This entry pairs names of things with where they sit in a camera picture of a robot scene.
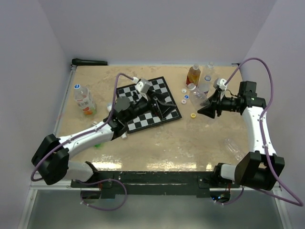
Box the purple cable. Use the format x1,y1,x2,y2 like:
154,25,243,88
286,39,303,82
30,73,140,183
224,57,305,207

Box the amber drink bottle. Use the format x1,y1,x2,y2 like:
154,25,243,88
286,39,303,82
186,64,201,86

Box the blue cap tea bottle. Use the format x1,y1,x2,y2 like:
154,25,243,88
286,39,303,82
73,84,96,115

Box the black chess piece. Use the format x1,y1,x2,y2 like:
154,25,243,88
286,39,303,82
132,92,138,100

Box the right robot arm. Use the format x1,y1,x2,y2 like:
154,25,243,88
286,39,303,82
198,79,285,191

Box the clear crushed bottle right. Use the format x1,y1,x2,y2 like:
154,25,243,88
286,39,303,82
224,138,244,161

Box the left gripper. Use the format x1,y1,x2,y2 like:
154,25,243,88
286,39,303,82
124,89,177,123

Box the white tube bottle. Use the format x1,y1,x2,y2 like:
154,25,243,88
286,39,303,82
107,103,127,139

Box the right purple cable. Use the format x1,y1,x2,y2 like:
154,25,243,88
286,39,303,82
224,57,305,207

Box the black base frame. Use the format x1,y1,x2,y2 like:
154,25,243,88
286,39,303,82
71,171,239,199

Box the yellow cap clear bottle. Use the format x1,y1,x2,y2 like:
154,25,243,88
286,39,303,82
187,83,210,111

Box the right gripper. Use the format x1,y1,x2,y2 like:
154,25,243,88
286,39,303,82
198,89,241,118

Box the pepsi label bottle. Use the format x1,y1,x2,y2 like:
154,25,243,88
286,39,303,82
198,74,212,94

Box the black white chessboard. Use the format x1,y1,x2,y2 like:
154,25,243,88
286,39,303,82
116,76,182,134

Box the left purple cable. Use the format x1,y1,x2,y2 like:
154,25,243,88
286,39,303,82
30,73,140,183

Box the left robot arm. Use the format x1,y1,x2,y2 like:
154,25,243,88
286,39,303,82
31,93,177,187

